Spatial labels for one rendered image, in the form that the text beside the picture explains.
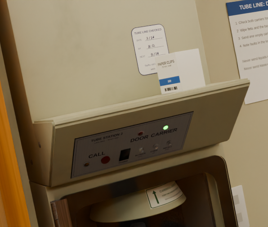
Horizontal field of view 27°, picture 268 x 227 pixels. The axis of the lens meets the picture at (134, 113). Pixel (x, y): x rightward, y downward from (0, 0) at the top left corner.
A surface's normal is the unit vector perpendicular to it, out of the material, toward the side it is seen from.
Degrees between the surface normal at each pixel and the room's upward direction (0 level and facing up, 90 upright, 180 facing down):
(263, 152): 90
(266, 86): 90
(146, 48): 90
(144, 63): 90
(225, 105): 135
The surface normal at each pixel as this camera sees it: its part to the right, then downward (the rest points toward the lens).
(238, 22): 0.40, -0.03
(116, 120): 0.42, 0.67
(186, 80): 0.60, -0.07
